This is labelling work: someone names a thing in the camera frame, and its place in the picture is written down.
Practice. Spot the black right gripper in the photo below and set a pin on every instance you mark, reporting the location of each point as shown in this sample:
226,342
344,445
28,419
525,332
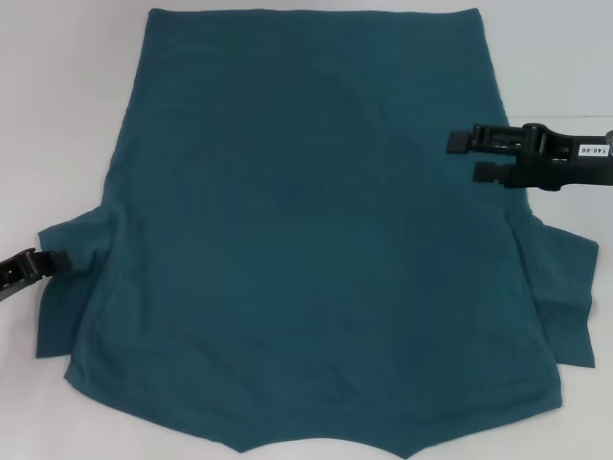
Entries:
565,163

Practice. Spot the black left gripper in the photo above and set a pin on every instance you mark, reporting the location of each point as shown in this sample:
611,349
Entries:
14,275

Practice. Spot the teal blue shirt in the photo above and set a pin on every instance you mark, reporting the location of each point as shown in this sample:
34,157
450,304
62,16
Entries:
316,230

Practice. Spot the silver metal bolt fitting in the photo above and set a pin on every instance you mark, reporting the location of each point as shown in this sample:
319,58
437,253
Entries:
609,136

